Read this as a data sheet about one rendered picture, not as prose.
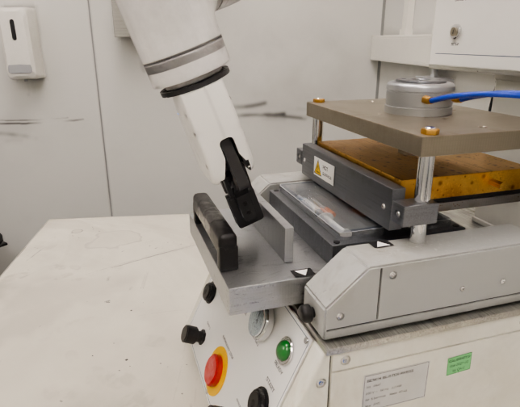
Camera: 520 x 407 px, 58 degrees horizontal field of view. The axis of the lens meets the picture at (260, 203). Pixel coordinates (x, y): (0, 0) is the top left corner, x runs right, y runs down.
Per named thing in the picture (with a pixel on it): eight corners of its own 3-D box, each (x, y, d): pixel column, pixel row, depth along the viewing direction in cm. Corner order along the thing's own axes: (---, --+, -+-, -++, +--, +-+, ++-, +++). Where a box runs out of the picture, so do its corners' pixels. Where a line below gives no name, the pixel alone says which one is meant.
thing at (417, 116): (441, 152, 77) (451, 69, 73) (633, 216, 49) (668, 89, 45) (304, 163, 70) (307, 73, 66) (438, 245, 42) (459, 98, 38)
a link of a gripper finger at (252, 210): (217, 177, 52) (238, 227, 55) (224, 185, 50) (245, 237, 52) (243, 165, 53) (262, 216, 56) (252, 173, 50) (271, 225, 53)
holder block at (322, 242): (371, 195, 72) (372, 178, 71) (463, 247, 54) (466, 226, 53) (269, 206, 67) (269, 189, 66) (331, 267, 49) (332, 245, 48)
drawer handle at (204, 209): (208, 220, 62) (207, 190, 61) (238, 270, 48) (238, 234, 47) (193, 221, 61) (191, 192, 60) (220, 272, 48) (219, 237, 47)
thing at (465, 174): (417, 160, 72) (425, 97, 69) (538, 205, 53) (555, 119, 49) (315, 169, 67) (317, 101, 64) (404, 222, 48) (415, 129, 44)
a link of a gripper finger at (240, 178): (206, 115, 48) (210, 140, 53) (239, 179, 45) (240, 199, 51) (216, 111, 48) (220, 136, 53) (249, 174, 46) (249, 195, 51)
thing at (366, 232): (278, 199, 66) (278, 184, 65) (314, 195, 68) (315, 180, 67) (337, 253, 49) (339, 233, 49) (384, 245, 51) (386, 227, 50)
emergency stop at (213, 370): (211, 374, 63) (223, 349, 62) (218, 394, 60) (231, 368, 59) (201, 372, 63) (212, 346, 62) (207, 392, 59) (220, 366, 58)
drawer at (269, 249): (375, 215, 74) (380, 167, 72) (476, 279, 54) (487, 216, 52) (190, 237, 66) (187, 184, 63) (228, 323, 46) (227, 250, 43)
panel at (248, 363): (187, 331, 75) (233, 227, 72) (236, 495, 48) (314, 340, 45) (176, 329, 74) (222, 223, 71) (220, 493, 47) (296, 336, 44)
